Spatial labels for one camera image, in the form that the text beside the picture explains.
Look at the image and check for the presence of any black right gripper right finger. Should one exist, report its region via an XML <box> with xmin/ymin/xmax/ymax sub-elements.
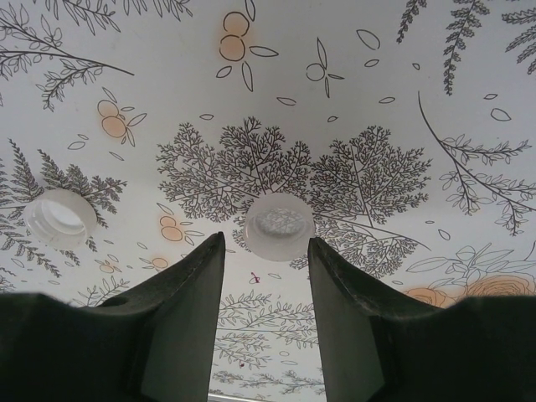
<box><xmin>307</xmin><ymin>236</ymin><xmax>536</xmax><ymax>402</ymax></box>

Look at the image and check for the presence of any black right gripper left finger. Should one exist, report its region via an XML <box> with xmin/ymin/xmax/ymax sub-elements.
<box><xmin>0</xmin><ymin>232</ymin><xmax>227</xmax><ymax>402</ymax></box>

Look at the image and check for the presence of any opaque white bottle cap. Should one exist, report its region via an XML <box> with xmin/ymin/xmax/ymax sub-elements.
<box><xmin>22</xmin><ymin>188</ymin><xmax>98</xmax><ymax>250</ymax></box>

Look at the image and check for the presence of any translucent white bottle cap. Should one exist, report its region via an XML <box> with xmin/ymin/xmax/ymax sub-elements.
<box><xmin>244</xmin><ymin>193</ymin><xmax>316</xmax><ymax>263</ymax></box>

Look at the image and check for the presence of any floral patterned tablecloth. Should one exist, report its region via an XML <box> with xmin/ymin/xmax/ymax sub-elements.
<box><xmin>0</xmin><ymin>0</ymin><xmax>536</xmax><ymax>402</ymax></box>

